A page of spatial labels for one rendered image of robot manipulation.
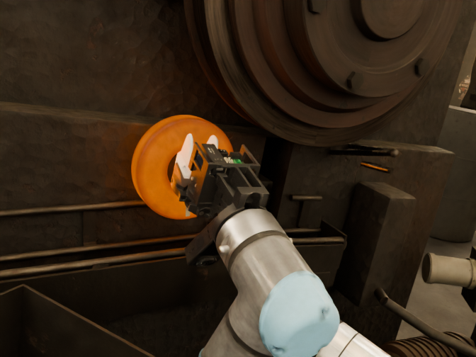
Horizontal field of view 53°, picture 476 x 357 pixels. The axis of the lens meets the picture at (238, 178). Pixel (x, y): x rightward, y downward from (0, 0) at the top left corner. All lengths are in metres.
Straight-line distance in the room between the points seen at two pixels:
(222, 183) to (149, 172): 0.15
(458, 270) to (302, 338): 0.60
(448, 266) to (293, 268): 0.58
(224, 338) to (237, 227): 0.11
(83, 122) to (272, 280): 0.39
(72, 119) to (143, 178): 0.13
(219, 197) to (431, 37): 0.40
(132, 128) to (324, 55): 0.30
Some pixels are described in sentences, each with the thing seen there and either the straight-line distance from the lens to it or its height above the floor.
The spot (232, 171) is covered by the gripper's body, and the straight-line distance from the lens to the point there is 0.56.
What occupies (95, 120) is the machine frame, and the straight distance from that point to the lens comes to 0.73.
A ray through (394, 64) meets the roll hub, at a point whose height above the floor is 1.03.
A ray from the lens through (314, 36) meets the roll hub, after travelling 0.63.
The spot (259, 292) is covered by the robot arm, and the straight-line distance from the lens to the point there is 0.46.
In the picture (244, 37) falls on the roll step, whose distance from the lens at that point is 0.65.
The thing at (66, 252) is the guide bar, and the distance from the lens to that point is 0.75.
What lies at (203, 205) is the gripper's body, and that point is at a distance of 0.58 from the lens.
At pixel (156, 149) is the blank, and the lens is 0.67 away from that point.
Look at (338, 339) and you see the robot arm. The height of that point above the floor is 0.71.
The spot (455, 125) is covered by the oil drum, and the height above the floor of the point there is 0.78.
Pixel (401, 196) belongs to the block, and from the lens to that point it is 0.95.
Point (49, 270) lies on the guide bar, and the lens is 0.69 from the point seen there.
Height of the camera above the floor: 1.01
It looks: 16 degrees down
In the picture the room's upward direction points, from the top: 11 degrees clockwise
